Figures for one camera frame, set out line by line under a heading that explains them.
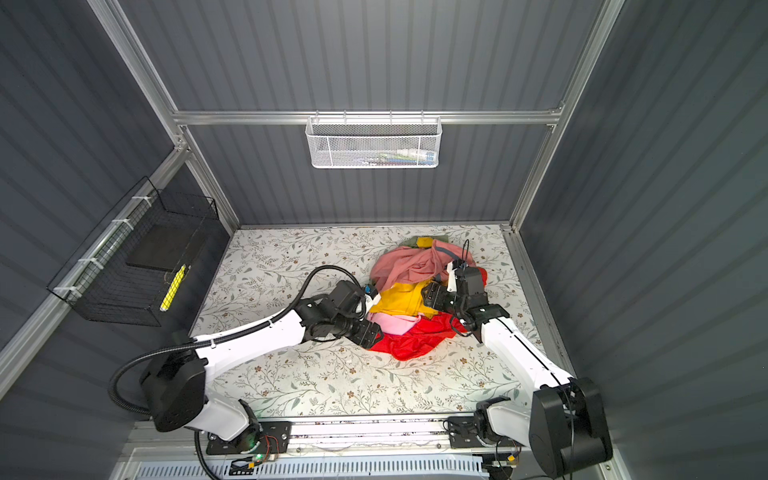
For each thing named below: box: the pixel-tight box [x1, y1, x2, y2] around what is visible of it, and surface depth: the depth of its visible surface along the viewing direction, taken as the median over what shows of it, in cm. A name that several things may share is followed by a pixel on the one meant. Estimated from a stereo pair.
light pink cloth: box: [367, 312, 423, 335], surface depth 88 cm
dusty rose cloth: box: [370, 240, 476, 292], surface depth 91 cm
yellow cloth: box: [369, 279, 439, 319], surface depth 89 cm
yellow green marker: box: [159, 264, 187, 312], surface depth 71 cm
